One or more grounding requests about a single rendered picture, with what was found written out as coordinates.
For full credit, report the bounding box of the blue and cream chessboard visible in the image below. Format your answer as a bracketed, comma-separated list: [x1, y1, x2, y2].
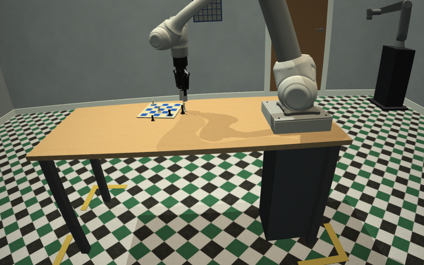
[137, 103, 183, 119]

